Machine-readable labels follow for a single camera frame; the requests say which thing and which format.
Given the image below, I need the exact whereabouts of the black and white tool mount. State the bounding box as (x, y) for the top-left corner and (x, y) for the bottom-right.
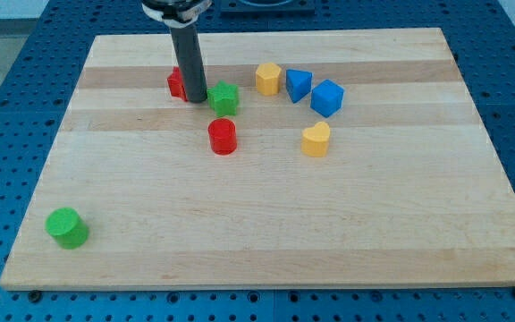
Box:
(141, 0), (212, 23)

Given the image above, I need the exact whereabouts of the red block behind rod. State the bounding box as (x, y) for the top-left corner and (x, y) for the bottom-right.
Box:
(166, 66), (188, 102)

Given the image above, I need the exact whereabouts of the blue triangle block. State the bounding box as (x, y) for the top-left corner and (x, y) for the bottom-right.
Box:
(285, 69), (313, 103)

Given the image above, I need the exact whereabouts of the green star block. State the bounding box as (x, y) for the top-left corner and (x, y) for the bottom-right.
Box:
(207, 80), (240, 117)

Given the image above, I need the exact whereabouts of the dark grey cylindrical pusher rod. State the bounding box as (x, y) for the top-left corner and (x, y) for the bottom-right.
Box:
(169, 22), (207, 103)

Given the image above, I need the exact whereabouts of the red cylinder block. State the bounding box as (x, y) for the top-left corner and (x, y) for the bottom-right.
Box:
(207, 118), (237, 155)

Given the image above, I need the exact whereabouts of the yellow hexagon block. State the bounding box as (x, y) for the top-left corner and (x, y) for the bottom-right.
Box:
(256, 63), (282, 96)

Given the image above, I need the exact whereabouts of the green cylinder block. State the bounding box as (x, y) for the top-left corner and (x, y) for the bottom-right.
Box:
(45, 208), (89, 250)

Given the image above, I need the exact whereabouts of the wooden board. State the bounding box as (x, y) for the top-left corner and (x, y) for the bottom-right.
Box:
(0, 28), (515, 291)

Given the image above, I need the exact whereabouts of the blue cube block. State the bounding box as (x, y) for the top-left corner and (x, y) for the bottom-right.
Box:
(310, 80), (345, 118)

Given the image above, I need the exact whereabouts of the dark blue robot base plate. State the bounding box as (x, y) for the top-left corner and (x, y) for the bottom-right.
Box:
(215, 0), (316, 15)

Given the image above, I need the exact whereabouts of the yellow heart block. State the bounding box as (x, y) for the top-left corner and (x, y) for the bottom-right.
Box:
(301, 122), (331, 157)

